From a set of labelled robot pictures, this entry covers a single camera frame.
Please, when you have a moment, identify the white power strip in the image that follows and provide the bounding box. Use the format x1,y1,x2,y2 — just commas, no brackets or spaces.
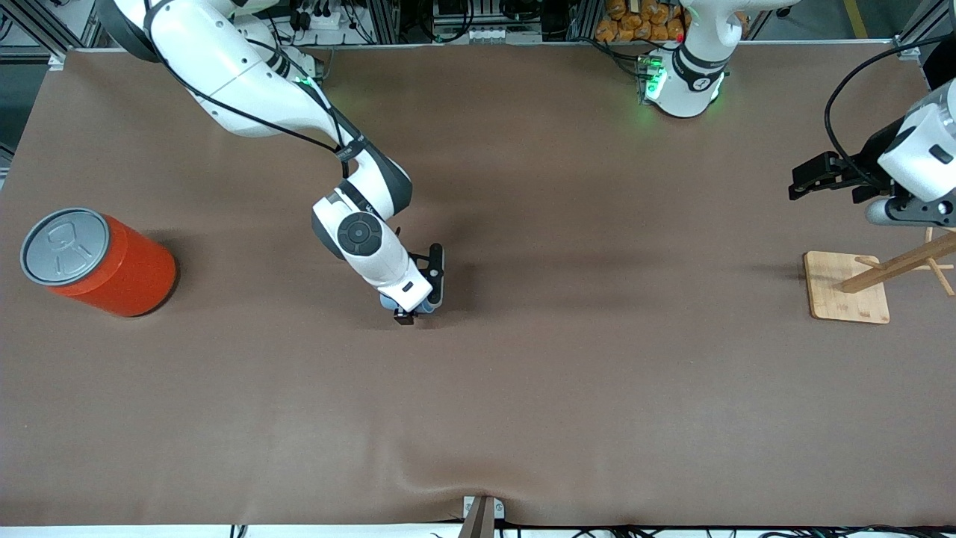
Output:
293,0,353,32

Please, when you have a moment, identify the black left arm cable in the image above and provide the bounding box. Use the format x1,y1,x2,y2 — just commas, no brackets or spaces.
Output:
825,34,956,189

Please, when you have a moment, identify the bag of orange snacks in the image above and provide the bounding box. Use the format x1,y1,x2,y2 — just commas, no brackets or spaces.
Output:
596,0,686,43

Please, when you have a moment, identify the metal table edge clamp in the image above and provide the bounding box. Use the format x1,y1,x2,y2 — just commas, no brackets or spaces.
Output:
457,495,506,538

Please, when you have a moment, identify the brown table cover sheet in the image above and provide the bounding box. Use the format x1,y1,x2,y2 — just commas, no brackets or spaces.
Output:
0,41,956,528

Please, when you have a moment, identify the arm base controller box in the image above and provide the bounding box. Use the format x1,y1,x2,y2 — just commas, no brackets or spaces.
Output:
636,54,667,105

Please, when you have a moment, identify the light blue plastic cup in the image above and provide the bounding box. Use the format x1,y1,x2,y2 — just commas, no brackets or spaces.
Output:
379,293,438,315

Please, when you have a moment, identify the wooden cup rack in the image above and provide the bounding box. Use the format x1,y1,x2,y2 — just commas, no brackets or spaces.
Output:
804,228,956,324

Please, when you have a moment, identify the orange can with silver lid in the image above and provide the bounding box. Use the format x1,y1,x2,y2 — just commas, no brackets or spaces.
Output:
20,208,179,318

